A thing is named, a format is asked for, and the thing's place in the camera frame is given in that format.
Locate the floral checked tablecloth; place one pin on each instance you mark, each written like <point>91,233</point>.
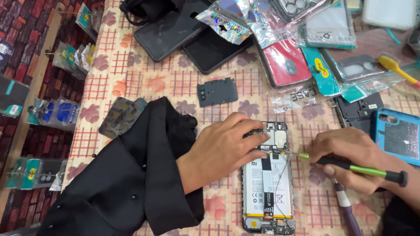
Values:
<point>157,82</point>

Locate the black phone middle frame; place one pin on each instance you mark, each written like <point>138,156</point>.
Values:
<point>357,113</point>

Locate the wall rack of packaged cases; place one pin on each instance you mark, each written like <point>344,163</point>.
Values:
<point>62,113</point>

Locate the red phone case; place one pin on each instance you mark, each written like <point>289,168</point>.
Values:
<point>285,64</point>

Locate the black phone shield plate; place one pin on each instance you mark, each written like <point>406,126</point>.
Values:
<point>218,92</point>

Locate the clear printed case packet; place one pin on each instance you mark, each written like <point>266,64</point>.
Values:
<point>295,96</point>

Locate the person's right hand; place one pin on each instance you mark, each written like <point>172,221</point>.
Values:
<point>357,150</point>

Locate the yellow cleaning brush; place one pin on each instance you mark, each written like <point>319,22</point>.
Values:
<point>393,65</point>

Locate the person's left hand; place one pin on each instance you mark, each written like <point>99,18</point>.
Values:
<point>216,150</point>

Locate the green black screwdriver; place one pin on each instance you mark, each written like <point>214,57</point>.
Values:
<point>364,169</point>

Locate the white card case packet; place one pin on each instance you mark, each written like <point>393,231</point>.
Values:
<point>328,31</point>

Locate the blue phone back cover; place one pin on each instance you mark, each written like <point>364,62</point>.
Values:
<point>398,137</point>

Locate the teal packet with clear case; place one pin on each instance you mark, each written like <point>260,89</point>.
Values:
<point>331,73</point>

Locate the frosted white phone case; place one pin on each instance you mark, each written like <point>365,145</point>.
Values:
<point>389,13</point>

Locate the camouflage phone back skin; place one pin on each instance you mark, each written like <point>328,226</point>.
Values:
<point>119,116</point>

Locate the holographic phone case packet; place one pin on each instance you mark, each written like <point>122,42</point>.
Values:
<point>265,28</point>
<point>223,24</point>

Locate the smartphone with white battery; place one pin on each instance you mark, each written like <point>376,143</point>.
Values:
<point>267,193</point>

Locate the large black phone case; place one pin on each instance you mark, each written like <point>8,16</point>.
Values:
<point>167,34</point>

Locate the glossy black phone case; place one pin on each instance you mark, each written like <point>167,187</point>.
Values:
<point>210,54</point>

